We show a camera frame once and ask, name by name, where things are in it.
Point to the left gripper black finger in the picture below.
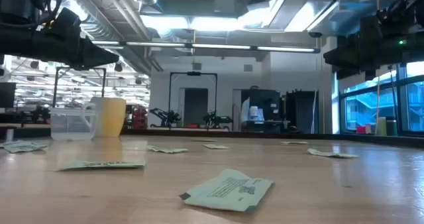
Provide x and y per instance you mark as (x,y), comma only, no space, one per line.
(68,23)
(96,56)

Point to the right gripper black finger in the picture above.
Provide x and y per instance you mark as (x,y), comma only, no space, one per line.
(354,56)
(372,26)

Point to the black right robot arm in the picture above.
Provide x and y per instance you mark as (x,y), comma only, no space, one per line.
(407,8)

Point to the black computer monitor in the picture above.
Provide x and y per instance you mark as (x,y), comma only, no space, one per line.
(7,94)

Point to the yellow ceramic mug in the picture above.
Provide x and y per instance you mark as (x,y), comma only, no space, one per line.
(112,118)

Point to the red cup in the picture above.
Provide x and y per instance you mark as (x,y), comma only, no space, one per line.
(361,130)

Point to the clear plastic container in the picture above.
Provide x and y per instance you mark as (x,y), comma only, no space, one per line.
(71,126)

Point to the pale pink cup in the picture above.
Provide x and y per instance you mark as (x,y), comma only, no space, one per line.
(370,129)

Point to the dark green cup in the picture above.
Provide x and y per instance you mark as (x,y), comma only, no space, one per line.
(391,126)

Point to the red tool cabinet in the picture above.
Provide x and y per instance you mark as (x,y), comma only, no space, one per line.
(140,118)

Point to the dark storage cabinet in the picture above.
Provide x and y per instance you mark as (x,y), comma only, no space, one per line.
(301,111)

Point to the black equipment rack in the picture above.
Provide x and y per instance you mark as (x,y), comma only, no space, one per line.
(268,101)

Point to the white plastic jug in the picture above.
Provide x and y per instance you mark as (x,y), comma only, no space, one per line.
(255,114)

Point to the long linear ceiling light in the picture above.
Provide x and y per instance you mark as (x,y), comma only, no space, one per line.
(218,46)

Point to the black station gantry frame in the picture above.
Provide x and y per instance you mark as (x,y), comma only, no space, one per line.
(54,88)
(169,98)

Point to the black window frame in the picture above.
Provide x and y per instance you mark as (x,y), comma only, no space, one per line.
(401,104)

